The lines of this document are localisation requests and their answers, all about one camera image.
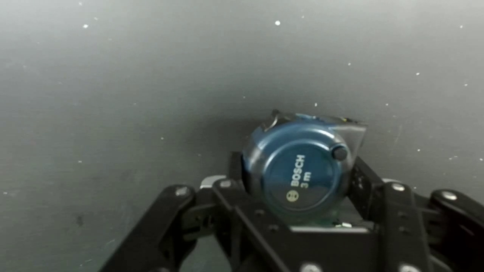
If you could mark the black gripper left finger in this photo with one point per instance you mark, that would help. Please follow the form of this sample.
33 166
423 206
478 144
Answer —
221 227

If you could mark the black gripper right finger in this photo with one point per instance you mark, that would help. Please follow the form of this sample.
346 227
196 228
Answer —
413 227

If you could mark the black blue measuring tape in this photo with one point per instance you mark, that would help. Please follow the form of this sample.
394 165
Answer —
302 171

